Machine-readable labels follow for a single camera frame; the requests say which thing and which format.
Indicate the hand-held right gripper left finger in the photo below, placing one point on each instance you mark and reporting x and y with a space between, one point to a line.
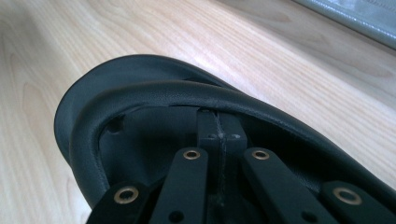
211 130

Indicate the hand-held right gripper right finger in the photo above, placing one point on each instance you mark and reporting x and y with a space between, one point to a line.
233 133

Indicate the metal shoe rack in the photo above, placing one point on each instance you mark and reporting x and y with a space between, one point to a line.
358 15

